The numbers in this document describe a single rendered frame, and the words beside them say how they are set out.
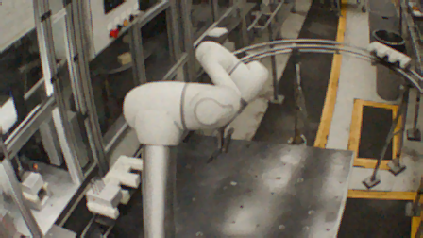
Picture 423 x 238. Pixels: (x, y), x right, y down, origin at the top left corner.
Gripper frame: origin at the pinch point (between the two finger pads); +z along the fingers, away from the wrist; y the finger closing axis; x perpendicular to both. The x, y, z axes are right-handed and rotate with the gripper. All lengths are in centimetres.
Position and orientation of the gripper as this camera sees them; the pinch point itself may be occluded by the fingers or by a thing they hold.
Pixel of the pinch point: (195, 149)
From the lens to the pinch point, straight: 196.0
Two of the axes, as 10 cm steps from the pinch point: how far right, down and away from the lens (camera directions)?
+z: -6.2, 7.8, 0.6
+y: -6.7, -5.7, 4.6
